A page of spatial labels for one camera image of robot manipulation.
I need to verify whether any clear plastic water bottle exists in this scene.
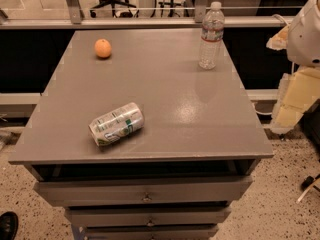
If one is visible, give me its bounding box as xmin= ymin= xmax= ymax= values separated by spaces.
xmin=199 ymin=1 xmax=225 ymax=70

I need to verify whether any black office chair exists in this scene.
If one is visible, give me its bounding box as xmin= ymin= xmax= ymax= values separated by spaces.
xmin=90 ymin=0 xmax=135 ymax=18

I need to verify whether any black shoe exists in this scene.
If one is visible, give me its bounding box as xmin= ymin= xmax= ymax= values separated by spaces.
xmin=0 ymin=212 xmax=19 ymax=240

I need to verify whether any white cable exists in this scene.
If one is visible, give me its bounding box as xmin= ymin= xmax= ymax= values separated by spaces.
xmin=252 ymin=101 xmax=275 ymax=117

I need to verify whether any black white floor tool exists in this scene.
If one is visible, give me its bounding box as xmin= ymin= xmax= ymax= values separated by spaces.
xmin=296 ymin=174 xmax=320 ymax=203

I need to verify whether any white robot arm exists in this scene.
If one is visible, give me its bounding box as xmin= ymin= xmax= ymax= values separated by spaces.
xmin=266 ymin=0 xmax=320 ymax=134

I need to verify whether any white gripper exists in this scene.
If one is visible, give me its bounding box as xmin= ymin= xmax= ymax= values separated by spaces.
xmin=266 ymin=26 xmax=320 ymax=134

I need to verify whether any white green soda can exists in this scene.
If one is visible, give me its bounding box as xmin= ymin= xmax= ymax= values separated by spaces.
xmin=89 ymin=102 xmax=144 ymax=146

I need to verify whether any orange fruit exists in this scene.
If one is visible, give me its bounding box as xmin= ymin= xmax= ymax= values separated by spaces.
xmin=94 ymin=39 xmax=112 ymax=58

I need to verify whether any grey drawer cabinet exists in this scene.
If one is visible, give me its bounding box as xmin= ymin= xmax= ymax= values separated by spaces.
xmin=10 ymin=29 xmax=272 ymax=240

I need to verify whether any metal railing frame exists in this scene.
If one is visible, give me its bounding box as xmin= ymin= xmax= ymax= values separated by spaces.
xmin=0 ymin=0 xmax=306 ymax=29

